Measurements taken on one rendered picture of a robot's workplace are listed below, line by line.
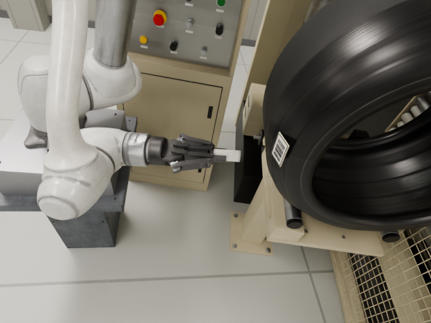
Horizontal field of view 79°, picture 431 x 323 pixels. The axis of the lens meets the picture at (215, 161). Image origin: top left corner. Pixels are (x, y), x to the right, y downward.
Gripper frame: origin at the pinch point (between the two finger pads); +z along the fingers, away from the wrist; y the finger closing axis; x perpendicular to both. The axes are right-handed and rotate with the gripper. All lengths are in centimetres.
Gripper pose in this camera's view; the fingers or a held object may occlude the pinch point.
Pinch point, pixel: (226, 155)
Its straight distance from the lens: 69.1
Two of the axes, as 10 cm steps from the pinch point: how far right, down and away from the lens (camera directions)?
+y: 0.7, -7.4, 6.7
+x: -0.2, 6.7, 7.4
